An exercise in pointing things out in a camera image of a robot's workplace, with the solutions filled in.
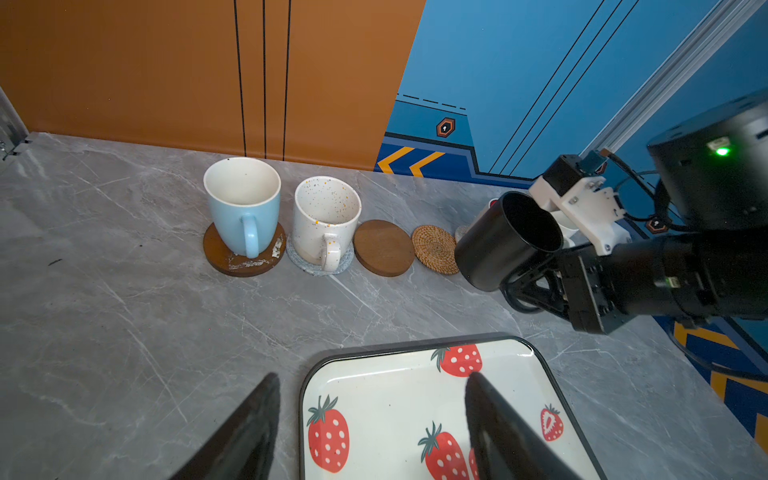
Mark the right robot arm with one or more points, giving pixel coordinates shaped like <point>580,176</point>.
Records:
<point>712,262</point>

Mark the strawberry print serving tray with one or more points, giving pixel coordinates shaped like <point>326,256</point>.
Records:
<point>398,411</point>

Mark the aluminium corner post left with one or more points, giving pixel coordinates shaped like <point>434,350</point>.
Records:
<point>13,130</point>

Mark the woven rattan round coaster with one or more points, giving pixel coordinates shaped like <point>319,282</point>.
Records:
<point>434,247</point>

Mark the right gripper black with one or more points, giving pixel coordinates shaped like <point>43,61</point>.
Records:
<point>569,285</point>

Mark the white mug blue handle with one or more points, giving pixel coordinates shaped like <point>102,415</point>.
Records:
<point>244,199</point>

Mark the grey blue rope coaster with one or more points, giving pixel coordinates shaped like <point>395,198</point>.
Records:
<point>316,270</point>

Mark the white multicolour woven rope coaster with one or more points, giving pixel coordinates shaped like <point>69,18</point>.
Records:
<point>460,232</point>

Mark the dark scratched wooden coaster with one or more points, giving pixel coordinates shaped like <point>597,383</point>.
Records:
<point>221,258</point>

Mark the plain white mug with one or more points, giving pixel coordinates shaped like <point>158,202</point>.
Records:
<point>567,227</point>

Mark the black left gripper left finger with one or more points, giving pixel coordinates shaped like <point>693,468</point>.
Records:
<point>243,446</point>

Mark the aluminium corner post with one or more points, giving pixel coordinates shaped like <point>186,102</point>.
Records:
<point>722,21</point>
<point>13,130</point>

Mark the brown round wooden coaster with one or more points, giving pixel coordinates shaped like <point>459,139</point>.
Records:
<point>383,248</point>

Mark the black mug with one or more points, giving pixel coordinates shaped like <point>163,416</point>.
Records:
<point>513,235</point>

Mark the aluminium corner post right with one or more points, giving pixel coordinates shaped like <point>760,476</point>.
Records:
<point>722,21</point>

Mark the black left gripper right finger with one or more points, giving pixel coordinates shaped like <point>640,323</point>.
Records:
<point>504,420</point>

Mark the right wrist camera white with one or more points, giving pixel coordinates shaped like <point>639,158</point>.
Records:
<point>574,186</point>

